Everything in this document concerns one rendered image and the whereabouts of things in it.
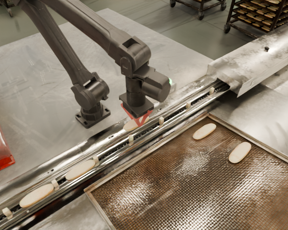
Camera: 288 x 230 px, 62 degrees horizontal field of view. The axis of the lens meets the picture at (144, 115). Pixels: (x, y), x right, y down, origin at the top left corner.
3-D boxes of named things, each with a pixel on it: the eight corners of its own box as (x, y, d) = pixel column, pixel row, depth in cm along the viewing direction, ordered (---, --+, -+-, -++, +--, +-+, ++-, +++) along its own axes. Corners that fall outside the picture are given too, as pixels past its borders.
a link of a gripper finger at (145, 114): (139, 112, 84) (139, 92, 77) (152, 125, 80) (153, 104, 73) (123, 122, 81) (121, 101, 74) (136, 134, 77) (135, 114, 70)
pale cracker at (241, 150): (242, 140, 76) (242, 138, 75) (254, 146, 74) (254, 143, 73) (225, 159, 71) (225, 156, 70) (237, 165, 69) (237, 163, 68)
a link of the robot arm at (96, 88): (91, 96, 95) (82, 104, 92) (87, 75, 87) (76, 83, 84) (109, 106, 91) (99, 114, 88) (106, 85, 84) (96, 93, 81)
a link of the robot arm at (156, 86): (140, 40, 64) (119, 55, 59) (177, 54, 60) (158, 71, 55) (140, 76, 73) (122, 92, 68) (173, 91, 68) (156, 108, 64)
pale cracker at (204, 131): (210, 122, 84) (210, 119, 84) (218, 127, 82) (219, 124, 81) (189, 136, 80) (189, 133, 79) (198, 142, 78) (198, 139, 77)
